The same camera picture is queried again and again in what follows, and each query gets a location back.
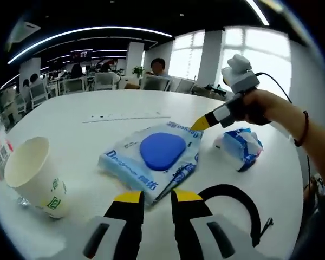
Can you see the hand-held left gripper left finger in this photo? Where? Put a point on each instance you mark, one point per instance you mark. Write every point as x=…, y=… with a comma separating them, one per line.
x=127, y=222

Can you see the hanging display screen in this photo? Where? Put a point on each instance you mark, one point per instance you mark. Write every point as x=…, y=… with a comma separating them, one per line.
x=82, y=54

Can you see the white ruler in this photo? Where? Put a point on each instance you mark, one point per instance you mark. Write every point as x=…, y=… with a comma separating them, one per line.
x=124, y=118

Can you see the curved ceiling light strip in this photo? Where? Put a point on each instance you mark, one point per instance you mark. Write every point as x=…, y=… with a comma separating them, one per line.
x=84, y=29

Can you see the green potted plant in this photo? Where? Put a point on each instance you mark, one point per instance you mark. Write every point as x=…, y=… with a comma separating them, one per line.
x=138, y=71

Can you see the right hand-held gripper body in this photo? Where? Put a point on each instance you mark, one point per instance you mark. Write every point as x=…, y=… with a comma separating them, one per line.
x=241, y=75

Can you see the ceiling air vent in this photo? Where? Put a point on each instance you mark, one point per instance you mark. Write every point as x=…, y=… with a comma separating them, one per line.
x=28, y=28

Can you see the blue white tissue pack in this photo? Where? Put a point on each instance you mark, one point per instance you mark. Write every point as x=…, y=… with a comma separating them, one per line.
x=243, y=146

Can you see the white office chair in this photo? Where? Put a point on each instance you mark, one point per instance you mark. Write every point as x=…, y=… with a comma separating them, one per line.
x=74, y=85
x=155, y=82

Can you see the white table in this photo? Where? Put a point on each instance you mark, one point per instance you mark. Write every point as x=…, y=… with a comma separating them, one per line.
x=70, y=113

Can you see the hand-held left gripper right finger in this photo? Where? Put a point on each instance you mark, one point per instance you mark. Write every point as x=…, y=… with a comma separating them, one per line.
x=189, y=224

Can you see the wet wipes pack blue lid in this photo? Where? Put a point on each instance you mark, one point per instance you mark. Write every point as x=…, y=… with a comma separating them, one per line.
x=124, y=162

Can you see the dark teal object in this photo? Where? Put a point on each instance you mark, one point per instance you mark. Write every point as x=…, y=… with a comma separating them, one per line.
x=215, y=90

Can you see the person's right hand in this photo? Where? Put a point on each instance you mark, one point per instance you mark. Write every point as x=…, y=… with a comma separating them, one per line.
x=258, y=108

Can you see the paper cup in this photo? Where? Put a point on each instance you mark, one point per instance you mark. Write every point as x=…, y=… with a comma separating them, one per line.
x=32, y=168

